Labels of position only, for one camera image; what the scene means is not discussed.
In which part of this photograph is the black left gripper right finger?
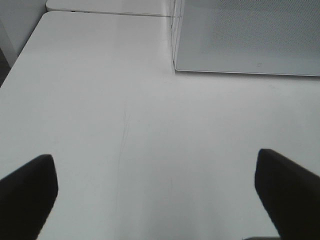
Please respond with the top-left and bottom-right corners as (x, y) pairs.
(254, 149), (320, 240)

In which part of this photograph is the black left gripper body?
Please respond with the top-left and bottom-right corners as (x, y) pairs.
(241, 236), (281, 240)

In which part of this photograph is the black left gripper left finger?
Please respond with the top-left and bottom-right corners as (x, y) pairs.
(0, 154), (59, 240)

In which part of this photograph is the white microwave door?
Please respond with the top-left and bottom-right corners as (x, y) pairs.
(174, 0), (320, 76)

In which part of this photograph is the white microwave oven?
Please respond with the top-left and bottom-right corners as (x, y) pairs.
(169, 0), (185, 70)

